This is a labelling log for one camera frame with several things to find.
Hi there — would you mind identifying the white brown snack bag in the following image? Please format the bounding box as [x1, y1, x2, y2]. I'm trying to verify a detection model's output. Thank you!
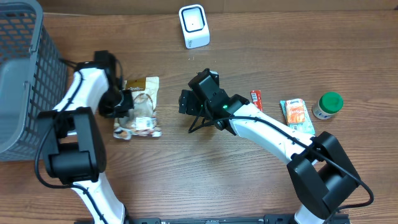
[113, 77, 162, 141]

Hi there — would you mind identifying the red snack packet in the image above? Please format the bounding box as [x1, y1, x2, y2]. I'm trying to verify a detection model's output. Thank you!
[251, 90, 263, 111]

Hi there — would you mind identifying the orange Kleenex tissue pack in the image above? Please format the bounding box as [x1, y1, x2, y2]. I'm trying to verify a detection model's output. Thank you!
[285, 98, 305, 124]

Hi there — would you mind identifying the teal orange soup packet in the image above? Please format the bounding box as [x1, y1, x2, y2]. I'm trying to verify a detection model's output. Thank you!
[280, 100, 315, 135]

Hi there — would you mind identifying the green white cup container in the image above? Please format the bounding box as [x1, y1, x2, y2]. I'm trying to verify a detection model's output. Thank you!
[312, 91, 344, 120]

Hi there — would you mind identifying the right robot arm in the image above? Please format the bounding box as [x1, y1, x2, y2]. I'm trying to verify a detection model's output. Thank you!
[178, 68, 360, 223]

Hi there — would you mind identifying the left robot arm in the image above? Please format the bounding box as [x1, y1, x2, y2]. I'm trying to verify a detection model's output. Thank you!
[34, 50, 134, 223]

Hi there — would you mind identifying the white barcode scanner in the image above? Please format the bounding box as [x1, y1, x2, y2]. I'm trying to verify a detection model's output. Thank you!
[178, 4, 210, 49]

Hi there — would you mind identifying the grey plastic mesh basket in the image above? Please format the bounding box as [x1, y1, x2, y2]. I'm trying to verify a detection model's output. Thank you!
[1, 0, 68, 161]

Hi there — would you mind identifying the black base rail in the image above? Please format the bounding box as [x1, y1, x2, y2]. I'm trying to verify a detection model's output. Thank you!
[133, 213, 351, 224]

